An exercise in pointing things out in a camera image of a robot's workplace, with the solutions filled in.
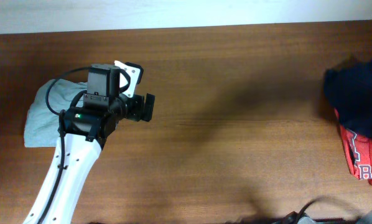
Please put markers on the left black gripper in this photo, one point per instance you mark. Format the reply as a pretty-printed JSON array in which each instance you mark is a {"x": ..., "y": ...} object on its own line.
[{"x": 147, "y": 107}]

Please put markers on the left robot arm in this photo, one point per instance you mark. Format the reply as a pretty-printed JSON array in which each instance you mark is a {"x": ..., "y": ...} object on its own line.
[{"x": 83, "y": 129}]

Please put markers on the red jersey with lettering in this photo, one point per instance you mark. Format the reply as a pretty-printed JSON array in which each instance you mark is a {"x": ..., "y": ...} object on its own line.
[{"x": 358, "y": 154}]

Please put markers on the light grey folded cloth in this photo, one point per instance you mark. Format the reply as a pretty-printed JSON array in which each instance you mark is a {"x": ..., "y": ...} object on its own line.
[{"x": 41, "y": 128}]

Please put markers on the navy blue shorts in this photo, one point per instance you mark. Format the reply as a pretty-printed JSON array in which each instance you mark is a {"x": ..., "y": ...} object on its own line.
[{"x": 349, "y": 92}]

